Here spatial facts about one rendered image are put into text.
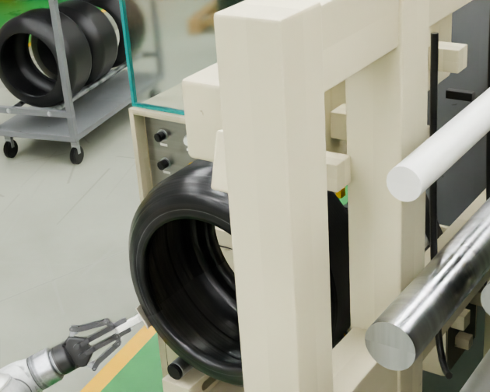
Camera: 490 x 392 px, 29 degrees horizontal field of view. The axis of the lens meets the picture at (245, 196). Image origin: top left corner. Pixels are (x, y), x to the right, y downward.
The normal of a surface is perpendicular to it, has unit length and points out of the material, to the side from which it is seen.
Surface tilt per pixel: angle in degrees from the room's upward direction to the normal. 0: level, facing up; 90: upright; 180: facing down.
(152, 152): 90
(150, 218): 82
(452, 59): 90
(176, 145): 90
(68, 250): 0
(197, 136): 90
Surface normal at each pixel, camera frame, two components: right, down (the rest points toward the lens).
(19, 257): -0.07, -0.90
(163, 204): -0.63, 0.22
